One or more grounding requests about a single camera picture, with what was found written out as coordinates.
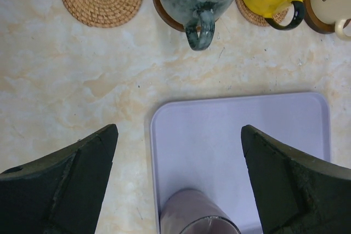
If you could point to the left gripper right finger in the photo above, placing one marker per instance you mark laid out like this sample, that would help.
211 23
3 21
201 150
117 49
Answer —
295 192

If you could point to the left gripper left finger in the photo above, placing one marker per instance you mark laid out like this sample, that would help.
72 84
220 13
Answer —
61 192

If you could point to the purple glass mug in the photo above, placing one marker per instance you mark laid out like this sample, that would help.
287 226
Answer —
191 211

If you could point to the dark wooden coaster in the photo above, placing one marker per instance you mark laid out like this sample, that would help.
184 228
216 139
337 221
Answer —
312 20
161 12

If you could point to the cream mug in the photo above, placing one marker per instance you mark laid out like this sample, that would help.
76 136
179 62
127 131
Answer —
331 16

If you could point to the lavender plastic tray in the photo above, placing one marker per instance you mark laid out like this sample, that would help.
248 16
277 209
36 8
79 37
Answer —
196 144

